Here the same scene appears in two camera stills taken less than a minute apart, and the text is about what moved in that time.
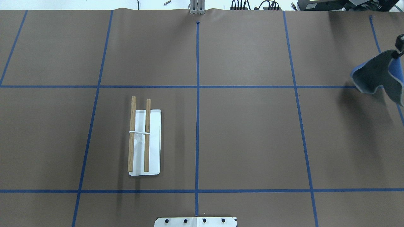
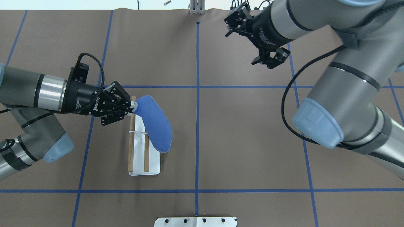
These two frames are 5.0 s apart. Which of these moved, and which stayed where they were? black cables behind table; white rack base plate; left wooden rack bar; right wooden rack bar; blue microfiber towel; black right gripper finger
Moved: blue microfiber towel; black right gripper finger
Stayed: black cables behind table; right wooden rack bar; white rack base plate; left wooden rack bar
